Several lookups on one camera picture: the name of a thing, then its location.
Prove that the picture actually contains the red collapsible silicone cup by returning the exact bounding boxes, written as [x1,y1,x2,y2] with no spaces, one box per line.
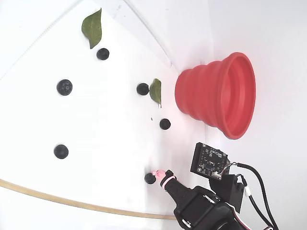
[174,52,256,140]

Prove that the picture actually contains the white paper sheet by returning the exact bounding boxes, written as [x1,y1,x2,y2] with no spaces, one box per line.
[0,0,208,230]

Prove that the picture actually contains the dark blueberry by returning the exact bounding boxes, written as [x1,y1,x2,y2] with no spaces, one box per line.
[159,118,172,130]
[96,47,110,61]
[56,79,73,96]
[53,144,69,160]
[136,82,150,96]
[144,172,156,185]

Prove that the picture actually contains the white red servo wires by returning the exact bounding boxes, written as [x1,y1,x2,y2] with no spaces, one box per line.
[226,202,250,230]

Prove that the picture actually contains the black cable white connector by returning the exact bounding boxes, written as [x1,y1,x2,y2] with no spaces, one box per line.
[236,174,274,230]

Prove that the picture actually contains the small green leaf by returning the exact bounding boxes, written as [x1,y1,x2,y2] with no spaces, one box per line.
[149,78,162,108]

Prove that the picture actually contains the large green leaf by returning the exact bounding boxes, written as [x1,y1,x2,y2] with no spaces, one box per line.
[81,7,103,50]

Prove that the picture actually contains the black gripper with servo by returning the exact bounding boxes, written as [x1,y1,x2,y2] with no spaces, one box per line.
[152,169,228,230]

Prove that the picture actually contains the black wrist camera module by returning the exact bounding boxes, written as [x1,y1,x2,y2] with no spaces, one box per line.
[190,142,246,214]

